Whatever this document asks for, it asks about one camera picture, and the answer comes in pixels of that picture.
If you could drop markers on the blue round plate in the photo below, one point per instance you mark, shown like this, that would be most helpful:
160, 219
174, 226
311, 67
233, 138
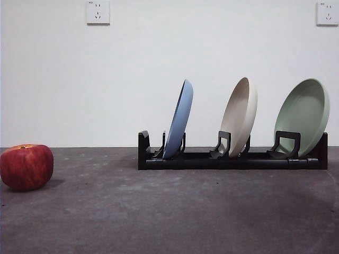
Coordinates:
180, 119

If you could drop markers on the red apple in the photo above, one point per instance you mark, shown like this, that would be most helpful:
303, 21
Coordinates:
26, 169

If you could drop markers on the black plate rack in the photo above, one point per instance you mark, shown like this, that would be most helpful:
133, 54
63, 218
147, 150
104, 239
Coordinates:
212, 164

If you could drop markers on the beige round plate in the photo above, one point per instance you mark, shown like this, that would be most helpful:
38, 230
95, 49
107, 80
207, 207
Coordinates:
238, 119

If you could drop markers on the green round plate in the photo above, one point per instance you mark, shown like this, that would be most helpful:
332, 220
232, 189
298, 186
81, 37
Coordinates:
299, 113

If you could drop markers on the white wall socket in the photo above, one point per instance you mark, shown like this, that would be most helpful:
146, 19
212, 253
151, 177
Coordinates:
98, 13
328, 14

